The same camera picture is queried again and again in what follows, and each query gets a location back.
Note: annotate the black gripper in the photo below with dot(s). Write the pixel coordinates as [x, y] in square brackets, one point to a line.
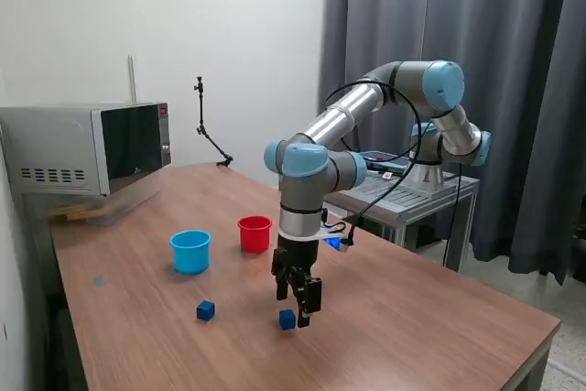
[300, 253]

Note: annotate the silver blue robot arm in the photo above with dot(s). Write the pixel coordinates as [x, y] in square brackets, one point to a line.
[339, 121]

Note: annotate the red plastic cup bin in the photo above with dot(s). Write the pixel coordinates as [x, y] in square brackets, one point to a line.
[254, 237]

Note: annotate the blue plastic cup bin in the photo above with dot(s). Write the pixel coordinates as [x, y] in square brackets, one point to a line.
[190, 256]

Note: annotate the blue cube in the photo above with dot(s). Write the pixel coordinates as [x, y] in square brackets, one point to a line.
[286, 320]
[205, 311]

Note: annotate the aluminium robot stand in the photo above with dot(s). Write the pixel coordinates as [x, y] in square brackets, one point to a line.
[412, 201]

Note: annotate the teach pendant tablet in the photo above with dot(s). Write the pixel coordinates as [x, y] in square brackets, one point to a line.
[384, 157]

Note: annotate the clear plastic container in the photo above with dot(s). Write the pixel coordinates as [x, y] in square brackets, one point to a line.
[133, 201]

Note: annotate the wooden blocks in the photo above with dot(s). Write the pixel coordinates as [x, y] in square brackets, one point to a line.
[73, 213]

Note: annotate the grey table leg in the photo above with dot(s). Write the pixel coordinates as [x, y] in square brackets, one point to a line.
[535, 372]

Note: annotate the silver microwave oven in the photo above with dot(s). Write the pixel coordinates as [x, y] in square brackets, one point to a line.
[68, 148]

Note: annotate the dark grey curtain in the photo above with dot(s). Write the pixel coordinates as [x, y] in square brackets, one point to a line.
[526, 43]

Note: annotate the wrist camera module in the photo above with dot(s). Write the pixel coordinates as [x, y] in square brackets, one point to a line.
[336, 243]

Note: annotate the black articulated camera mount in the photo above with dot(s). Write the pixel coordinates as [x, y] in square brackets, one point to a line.
[201, 107]

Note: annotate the white wall pipe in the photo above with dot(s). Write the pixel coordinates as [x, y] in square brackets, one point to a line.
[132, 79]

